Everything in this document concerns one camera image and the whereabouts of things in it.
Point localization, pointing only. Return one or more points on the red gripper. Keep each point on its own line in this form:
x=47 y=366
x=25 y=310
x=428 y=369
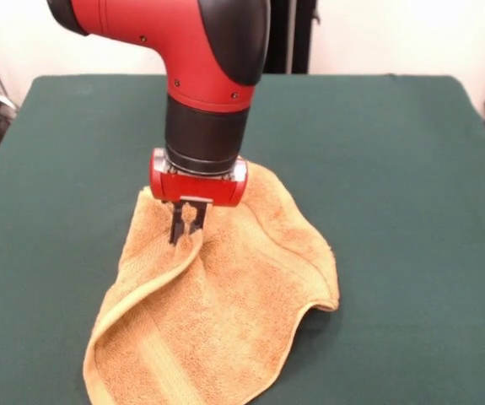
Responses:
x=195 y=190

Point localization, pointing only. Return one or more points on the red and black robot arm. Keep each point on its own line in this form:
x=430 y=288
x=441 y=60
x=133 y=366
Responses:
x=204 y=55

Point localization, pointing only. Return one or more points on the dark green tablecloth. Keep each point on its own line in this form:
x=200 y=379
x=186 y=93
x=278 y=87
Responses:
x=56 y=295

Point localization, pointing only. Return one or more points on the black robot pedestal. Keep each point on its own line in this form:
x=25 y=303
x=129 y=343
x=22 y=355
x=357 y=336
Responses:
x=288 y=38

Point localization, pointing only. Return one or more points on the tan terry towel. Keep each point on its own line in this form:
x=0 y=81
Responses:
x=233 y=304

